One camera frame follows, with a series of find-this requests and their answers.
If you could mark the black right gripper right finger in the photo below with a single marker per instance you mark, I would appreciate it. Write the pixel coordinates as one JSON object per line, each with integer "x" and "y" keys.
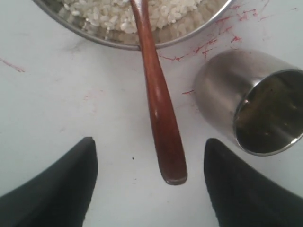
{"x": 243, "y": 197}

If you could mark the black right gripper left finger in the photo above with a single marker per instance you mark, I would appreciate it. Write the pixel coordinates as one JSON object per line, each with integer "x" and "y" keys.
{"x": 59, "y": 196}

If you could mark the brown wooden spoon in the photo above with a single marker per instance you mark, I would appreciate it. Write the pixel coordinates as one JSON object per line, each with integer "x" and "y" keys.
{"x": 167, "y": 139}

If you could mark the small steel cup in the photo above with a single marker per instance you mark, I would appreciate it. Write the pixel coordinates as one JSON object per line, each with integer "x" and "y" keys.
{"x": 252, "y": 98}

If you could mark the steel bowl of rice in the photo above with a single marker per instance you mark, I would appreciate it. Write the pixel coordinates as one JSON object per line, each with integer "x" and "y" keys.
{"x": 192, "y": 23}

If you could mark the white rice grains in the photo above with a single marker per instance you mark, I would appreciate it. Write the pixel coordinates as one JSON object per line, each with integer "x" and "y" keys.
{"x": 118, "y": 15}

